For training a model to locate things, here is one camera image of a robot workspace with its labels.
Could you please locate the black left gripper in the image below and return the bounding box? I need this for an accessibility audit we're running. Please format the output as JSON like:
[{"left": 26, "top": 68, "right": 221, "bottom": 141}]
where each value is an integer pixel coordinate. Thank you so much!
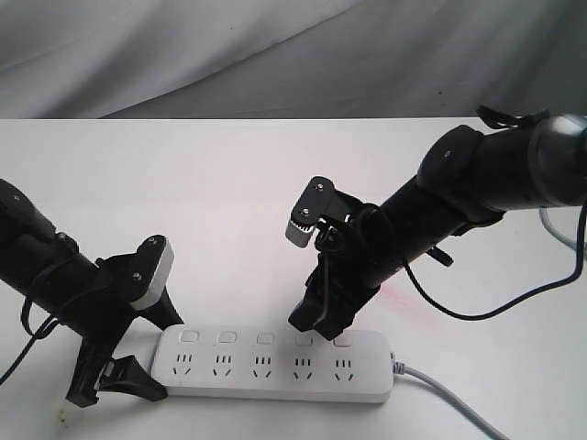
[{"left": 66, "top": 252, "right": 183, "bottom": 407}]

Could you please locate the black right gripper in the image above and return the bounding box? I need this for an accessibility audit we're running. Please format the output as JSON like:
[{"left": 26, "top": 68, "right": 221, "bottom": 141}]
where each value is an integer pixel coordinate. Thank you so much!
[{"left": 288, "top": 175, "right": 381, "bottom": 340}]

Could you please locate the white five-outlet power strip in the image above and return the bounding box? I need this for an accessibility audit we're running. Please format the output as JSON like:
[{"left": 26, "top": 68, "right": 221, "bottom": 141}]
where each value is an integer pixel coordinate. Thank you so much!
[{"left": 150, "top": 325, "right": 393, "bottom": 404}]

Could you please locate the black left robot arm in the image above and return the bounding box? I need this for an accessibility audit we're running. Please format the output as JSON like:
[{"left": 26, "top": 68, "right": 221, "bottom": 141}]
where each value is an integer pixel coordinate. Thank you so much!
[{"left": 1, "top": 181, "right": 183, "bottom": 408}]

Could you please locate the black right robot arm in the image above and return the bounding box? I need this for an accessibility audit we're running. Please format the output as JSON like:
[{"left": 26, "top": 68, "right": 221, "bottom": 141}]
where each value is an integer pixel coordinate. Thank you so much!
[{"left": 285, "top": 106, "right": 586, "bottom": 340}]

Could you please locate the grey backdrop cloth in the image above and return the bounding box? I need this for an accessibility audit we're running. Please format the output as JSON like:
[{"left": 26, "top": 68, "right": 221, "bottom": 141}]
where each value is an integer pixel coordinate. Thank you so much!
[{"left": 1, "top": 1, "right": 586, "bottom": 119}]

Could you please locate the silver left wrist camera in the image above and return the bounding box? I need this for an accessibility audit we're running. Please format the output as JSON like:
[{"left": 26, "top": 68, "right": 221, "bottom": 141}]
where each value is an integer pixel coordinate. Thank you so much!
[{"left": 124, "top": 235, "right": 174, "bottom": 312}]

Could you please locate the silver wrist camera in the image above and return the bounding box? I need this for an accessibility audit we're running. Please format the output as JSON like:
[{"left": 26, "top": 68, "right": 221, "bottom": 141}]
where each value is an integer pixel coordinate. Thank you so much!
[
  {"left": 285, "top": 213, "right": 318, "bottom": 248},
  {"left": 124, "top": 235, "right": 174, "bottom": 312}
]

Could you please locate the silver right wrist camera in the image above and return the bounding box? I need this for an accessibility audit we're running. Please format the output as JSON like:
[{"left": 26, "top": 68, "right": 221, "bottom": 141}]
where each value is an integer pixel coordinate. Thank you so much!
[{"left": 285, "top": 213, "right": 318, "bottom": 248}]

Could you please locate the grey power cable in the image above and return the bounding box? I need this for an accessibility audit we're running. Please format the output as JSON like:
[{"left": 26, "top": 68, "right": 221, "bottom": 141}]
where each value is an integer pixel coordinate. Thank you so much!
[{"left": 390, "top": 205, "right": 587, "bottom": 440}]

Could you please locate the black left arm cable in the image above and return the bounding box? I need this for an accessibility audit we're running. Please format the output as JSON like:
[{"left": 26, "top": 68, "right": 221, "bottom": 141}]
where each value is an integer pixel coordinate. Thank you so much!
[{"left": 0, "top": 256, "right": 111, "bottom": 386}]

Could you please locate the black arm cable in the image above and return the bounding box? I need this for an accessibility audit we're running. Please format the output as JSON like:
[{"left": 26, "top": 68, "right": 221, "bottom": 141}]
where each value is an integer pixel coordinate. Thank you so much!
[
  {"left": 0, "top": 256, "right": 111, "bottom": 386},
  {"left": 316, "top": 201, "right": 587, "bottom": 331}
]

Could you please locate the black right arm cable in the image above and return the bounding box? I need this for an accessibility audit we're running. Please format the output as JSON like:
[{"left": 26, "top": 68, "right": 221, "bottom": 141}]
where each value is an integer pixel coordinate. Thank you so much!
[{"left": 316, "top": 201, "right": 587, "bottom": 331}]

